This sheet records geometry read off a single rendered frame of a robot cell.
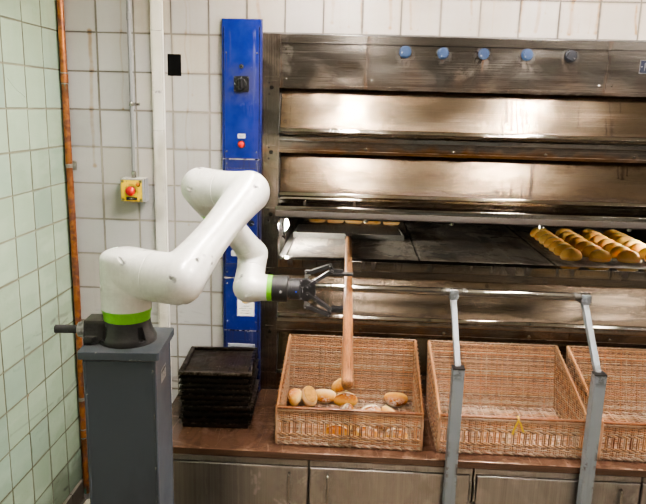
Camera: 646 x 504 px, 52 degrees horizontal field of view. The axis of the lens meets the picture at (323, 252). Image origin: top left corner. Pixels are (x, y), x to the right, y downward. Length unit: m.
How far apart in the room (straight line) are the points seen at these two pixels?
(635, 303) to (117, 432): 2.17
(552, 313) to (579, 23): 1.18
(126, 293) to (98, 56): 1.43
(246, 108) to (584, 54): 1.36
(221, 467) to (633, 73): 2.21
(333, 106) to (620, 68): 1.14
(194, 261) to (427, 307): 1.44
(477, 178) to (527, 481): 1.19
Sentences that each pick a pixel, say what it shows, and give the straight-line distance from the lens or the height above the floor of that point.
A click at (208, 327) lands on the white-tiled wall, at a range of 3.01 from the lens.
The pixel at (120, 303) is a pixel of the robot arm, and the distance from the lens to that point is 1.78.
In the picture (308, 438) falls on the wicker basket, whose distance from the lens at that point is 2.59.
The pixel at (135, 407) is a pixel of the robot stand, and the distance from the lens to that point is 1.85.
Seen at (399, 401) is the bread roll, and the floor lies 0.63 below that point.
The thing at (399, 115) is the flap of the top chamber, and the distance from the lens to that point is 2.79.
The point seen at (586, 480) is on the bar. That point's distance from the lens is 2.66.
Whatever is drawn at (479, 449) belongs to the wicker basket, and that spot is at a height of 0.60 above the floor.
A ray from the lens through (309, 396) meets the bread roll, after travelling 2.85.
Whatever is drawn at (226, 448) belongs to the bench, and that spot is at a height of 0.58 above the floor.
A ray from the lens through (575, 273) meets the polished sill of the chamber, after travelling 3.01.
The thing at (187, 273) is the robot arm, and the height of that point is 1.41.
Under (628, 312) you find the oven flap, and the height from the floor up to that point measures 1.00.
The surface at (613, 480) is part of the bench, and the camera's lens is 2.76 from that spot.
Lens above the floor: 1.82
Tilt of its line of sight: 12 degrees down
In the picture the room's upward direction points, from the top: 2 degrees clockwise
